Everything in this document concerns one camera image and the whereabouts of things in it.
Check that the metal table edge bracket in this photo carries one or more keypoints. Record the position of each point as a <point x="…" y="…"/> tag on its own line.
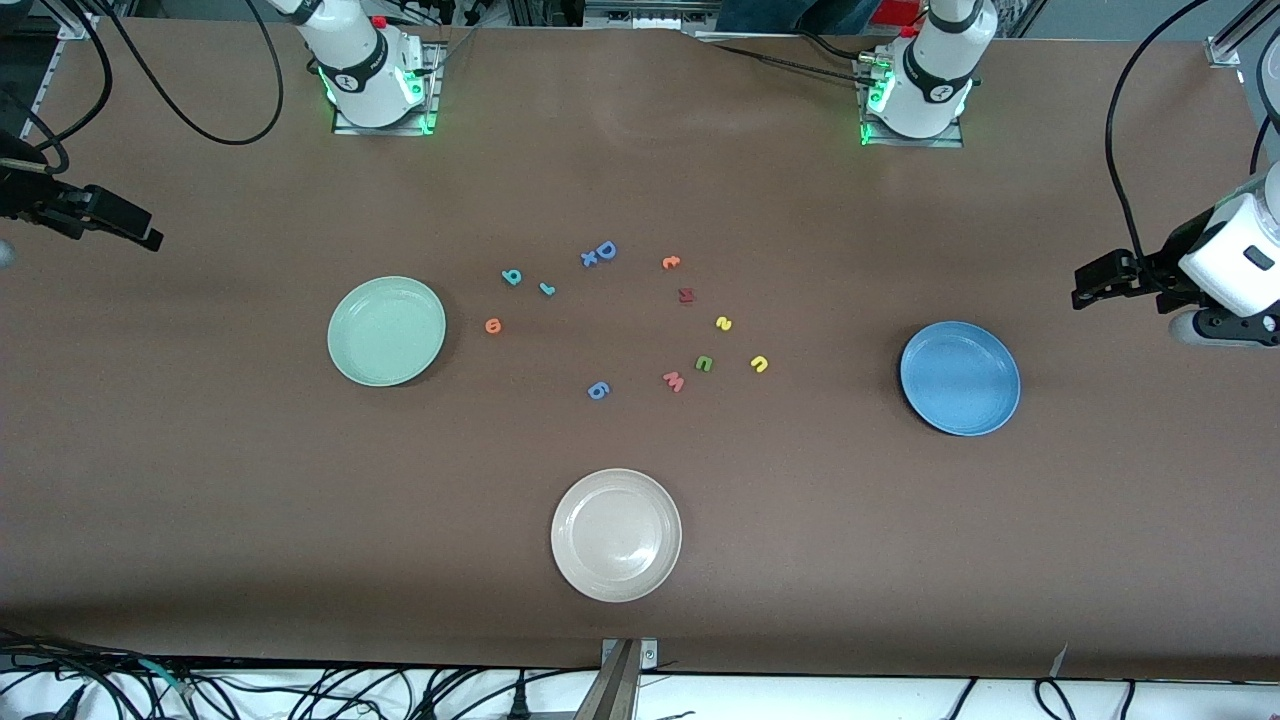
<point x="648" y="655"/>

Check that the blue foam letter g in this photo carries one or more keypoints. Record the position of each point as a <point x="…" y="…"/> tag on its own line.
<point x="598" y="391"/>

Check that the person in blue jeans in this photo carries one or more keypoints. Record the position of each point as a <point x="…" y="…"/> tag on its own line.
<point x="770" y="12"/>

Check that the black power plug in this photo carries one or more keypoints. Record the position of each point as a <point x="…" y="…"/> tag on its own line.
<point x="518" y="702"/>

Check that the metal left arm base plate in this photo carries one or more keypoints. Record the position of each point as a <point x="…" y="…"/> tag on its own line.
<point x="910" y="142"/>

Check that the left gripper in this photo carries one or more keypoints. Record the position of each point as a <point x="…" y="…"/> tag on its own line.
<point x="1166" y="259"/>

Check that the mint green plate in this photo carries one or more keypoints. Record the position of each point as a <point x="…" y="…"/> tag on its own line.
<point x="386" y="330"/>

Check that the blue foam letter D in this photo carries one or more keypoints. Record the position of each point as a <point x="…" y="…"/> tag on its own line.
<point x="600" y="250"/>

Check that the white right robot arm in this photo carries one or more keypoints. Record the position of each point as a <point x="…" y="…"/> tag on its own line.
<point x="360" y="70"/>

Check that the beige plate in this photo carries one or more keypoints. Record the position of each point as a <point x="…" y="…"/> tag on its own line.
<point x="616" y="535"/>

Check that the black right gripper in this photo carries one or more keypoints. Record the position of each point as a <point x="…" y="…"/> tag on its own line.
<point x="28" y="200"/>

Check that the aluminium frame profile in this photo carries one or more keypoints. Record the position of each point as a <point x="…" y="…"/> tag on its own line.
<point x="1235" y="35"/>
<point x="78" y="25"/>

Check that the white paper scrap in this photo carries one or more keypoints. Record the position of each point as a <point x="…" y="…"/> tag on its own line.
<point x="1058" y="660"/>

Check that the pink foam letter w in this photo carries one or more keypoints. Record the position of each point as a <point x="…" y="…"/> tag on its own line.
<point x="674" y="381"/>

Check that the blue plate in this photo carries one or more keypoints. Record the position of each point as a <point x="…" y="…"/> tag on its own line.
<point x="960" y="378"/>

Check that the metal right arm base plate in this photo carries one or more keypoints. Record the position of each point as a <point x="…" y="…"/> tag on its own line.
<point x="385" y="129"/>

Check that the dark metal post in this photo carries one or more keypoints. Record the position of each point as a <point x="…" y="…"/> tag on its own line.
<point x="610" y="695"/>

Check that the red box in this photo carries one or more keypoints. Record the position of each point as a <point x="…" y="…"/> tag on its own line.
<point x="895" y="10"/>

